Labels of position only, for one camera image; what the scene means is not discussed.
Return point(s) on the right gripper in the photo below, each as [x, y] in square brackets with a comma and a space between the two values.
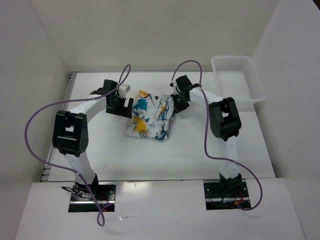
[178, 108]

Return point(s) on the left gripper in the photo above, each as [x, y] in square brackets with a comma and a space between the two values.
[123, 111]

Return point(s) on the printed white teal yellow shorts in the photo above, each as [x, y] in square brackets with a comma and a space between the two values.
[150, 117]

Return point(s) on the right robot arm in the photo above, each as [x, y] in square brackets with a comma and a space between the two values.
[222, 119]

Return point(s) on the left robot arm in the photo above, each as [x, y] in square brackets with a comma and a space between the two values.
[71, 135]

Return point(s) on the white plastic mesh basket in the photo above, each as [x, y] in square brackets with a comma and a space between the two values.
[237, 77]

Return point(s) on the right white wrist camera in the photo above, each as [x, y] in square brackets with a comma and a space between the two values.
[176, 90]

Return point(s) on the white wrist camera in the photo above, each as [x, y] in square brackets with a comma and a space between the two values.
[176, 90]
[123, 90]

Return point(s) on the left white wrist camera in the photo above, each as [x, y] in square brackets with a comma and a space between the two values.
[123, 90]

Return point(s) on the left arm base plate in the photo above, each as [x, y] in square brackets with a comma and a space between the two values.
[81, 201]

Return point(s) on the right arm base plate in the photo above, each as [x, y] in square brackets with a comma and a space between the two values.
[215, 199]

